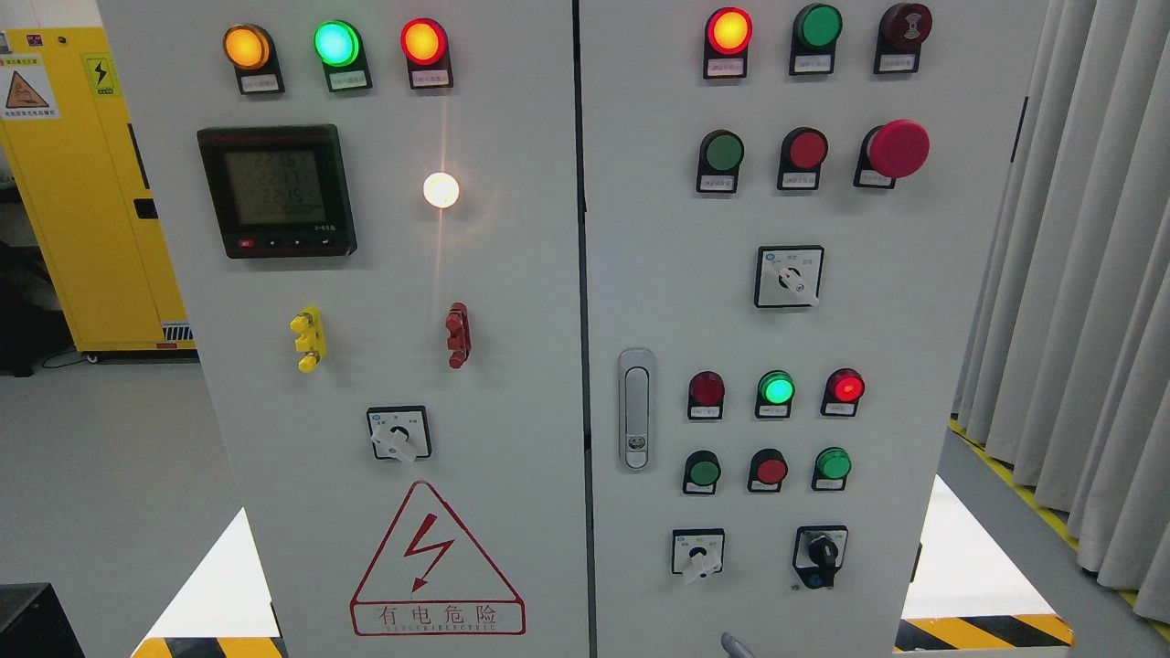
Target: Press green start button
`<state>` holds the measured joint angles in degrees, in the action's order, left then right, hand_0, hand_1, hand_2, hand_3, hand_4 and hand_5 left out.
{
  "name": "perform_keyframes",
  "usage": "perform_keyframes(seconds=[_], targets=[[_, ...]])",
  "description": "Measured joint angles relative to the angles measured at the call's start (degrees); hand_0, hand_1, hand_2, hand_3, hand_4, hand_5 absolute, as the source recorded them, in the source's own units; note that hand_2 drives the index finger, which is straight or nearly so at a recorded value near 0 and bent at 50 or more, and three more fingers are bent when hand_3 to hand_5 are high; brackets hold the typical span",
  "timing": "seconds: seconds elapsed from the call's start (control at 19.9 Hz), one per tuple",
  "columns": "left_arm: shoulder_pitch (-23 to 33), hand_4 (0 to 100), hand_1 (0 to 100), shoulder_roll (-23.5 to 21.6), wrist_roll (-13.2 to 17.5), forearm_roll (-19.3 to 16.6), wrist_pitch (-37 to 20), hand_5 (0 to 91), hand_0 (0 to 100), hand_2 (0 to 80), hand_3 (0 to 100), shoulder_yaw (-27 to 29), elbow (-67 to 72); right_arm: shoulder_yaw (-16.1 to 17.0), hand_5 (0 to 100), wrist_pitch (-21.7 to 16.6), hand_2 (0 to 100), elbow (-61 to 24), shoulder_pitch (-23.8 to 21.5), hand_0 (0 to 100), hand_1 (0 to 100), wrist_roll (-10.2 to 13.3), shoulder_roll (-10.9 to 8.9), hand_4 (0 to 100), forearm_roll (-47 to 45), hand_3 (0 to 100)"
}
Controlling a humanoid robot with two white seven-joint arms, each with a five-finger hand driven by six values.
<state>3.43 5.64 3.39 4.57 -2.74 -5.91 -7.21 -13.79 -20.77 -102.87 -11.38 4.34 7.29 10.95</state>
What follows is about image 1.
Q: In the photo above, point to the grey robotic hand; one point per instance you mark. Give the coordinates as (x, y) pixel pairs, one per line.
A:
(733, 647)

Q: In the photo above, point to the green start push button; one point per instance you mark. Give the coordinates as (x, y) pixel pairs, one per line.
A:
(701, 473)

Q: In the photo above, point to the lower red push button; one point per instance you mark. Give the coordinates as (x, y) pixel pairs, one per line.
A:
(768, 470)

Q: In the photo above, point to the red push button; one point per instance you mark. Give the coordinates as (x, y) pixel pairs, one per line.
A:
(768, 470)
(800, 162)

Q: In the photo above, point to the lower right green push button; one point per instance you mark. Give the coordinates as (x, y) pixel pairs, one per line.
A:
(831, 469)

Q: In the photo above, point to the upper green push button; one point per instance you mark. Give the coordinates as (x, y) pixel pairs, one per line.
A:
(720, 154)

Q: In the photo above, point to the upper red push button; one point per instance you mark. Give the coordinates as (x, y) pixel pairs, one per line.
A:
(800, 162)

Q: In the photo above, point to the red emergency stop mushroom button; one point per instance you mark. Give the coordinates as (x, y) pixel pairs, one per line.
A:
(890, 151)

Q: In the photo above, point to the lower left red indicator light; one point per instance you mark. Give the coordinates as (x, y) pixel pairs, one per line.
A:
(706, 394)

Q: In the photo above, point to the red indicator light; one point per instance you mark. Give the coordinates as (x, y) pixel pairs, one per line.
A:
(425, 45)
(728, 34)
(706, 394)
(842, 391)

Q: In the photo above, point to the lower green indicator light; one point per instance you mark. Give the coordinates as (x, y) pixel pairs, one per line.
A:
(775, 393)

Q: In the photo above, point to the green indicator light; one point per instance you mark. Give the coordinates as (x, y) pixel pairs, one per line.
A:
(815, 31)
(775, 393)
(340, 48)

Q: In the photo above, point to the lower right red indicator light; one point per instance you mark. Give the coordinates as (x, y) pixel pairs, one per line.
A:
(842, 391)

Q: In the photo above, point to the red electric hazard warning sticker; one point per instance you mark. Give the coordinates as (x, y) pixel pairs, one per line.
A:
(431, 577)

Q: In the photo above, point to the grey electrical control cabinet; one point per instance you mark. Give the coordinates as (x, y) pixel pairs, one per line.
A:
(573, 128)

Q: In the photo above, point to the red terminal block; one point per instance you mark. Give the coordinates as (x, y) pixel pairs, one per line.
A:
(459, 340)

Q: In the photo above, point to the grey curtain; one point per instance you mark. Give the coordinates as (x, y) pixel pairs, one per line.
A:
(1066, 373)

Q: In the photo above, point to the yellow terminal block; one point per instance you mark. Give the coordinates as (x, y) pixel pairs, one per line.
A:
(310, 341)

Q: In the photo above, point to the white lit indicator light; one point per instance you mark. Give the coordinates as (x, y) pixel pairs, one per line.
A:
(441, 190)

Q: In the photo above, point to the red indicator light top right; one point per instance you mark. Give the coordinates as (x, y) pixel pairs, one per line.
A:
(728, 34)

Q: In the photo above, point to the green indicator light top right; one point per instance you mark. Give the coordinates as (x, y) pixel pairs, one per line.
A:
(815, 31)

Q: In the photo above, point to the dark red buzzer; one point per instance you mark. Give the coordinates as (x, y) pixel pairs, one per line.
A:
(903, 29)

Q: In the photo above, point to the black digital power meter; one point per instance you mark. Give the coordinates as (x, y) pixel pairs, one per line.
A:
(279, 191)

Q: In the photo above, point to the red indicator light top left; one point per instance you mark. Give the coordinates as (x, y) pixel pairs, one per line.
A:
(425, 45)

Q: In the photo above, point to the green indicator light top left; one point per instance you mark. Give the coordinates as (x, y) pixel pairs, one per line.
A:
(340, 48)

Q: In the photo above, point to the yellow indicator light top left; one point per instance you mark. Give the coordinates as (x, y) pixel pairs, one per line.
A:
(254, 58)

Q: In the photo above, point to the yellow safety storage cabinet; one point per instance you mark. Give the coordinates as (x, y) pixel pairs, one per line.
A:
(68, 135)

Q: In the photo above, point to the lower left rotary selector switch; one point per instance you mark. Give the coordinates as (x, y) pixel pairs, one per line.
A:
(697, 553)

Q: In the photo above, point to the black knob selector switch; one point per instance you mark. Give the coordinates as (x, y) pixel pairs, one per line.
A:
(818, 553)

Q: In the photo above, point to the grey cabinet door handle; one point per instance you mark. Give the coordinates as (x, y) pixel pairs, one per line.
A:
(636, 412)

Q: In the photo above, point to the upper right rotary selector switch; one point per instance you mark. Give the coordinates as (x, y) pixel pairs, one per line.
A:
(788, 277)

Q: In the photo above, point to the left door rotary selector switch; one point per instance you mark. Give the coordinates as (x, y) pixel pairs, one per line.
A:
(399, 433)

